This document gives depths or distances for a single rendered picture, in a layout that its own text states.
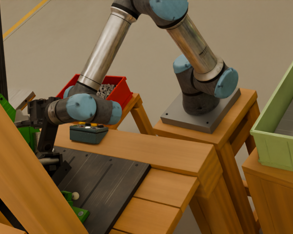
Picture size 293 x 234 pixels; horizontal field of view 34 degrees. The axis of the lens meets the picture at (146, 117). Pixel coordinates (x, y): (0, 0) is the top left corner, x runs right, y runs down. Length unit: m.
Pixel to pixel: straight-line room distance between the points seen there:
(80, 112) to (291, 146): 0.70
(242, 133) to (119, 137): 0.50
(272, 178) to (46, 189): 0.90
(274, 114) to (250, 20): 2.43
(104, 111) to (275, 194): 0.73
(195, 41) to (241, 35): 2.41
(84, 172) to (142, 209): 0.33
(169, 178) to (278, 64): 2.02
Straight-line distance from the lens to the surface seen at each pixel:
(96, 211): 1.73
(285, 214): 1.91
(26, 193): 1.10
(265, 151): 1.73
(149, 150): 1.84
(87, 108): 1.39
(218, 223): 2.00
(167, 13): 1.47
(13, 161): 1.06
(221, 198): 1.90
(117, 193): 1.74
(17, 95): 2.09
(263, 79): 3.48
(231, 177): 1.99
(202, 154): 1.74
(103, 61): 1.56
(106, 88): 2.31
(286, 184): 1.75
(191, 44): 1.61
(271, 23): 4.07
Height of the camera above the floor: 2.09
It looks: 37 degrees down
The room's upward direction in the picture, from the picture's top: 24 degrees counter-clockwise
